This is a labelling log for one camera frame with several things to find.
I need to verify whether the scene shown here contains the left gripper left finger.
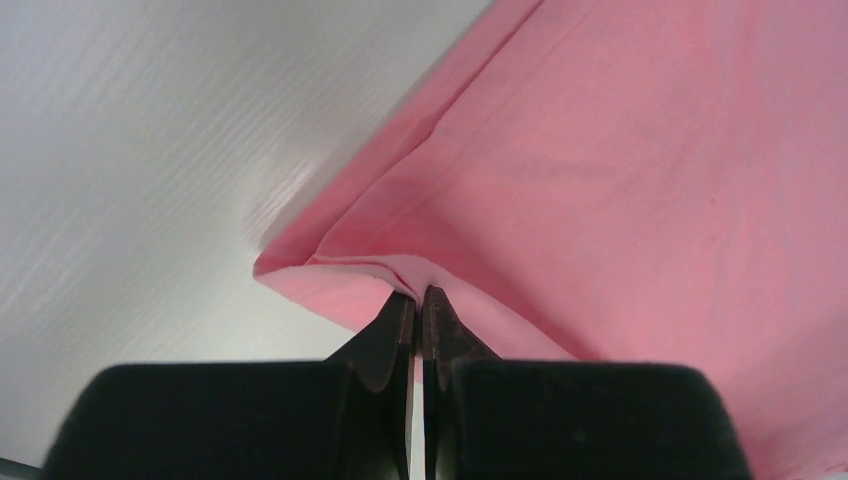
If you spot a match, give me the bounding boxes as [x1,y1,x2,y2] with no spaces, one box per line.
[40,292,416,479]

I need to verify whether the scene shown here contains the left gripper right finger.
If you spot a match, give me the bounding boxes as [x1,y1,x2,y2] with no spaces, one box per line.
[421,286,752,479]

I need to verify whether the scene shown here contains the light pink t shirt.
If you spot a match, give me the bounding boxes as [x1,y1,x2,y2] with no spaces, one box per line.
[254,1,847,479]

